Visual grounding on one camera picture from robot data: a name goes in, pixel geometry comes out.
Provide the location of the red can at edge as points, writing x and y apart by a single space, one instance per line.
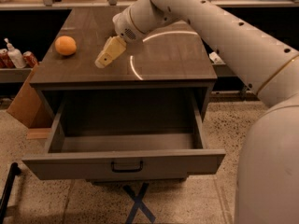
5 58

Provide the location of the grey left shelf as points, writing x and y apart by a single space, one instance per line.
14 75

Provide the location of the grey shelf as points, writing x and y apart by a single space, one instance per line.
222 70
14 75

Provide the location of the brown cardboard box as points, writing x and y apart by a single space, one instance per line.
27 107

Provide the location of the red soda can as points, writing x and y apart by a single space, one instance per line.
30 58

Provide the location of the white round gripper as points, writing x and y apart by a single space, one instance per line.
123 26

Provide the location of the open grey top drawer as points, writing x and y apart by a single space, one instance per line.
91 129

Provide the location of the grey right shelf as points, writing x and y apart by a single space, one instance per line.
222 70

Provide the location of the folded white cloth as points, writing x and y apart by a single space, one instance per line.
215 58

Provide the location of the black drawer handle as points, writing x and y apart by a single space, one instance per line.
124 168

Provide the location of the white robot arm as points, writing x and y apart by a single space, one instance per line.
267 182

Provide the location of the black left base leg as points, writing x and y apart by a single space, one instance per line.
14 170

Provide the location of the orange fruit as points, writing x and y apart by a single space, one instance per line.
65 45

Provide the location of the grey drawer cabinet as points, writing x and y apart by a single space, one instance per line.
170 57

